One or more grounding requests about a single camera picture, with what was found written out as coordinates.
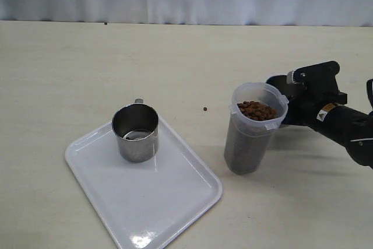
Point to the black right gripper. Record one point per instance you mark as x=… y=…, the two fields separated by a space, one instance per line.
x=318 y=80

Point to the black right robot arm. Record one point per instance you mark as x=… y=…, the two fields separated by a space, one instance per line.
x=349 y=128

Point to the clear plastic container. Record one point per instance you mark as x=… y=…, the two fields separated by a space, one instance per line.
x=256 y=112

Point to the steel cup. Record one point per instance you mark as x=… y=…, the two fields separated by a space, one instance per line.
x=136 y=130
x=278 y=84

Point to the white plastic tray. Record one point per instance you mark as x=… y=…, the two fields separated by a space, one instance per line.
x=143 y=205

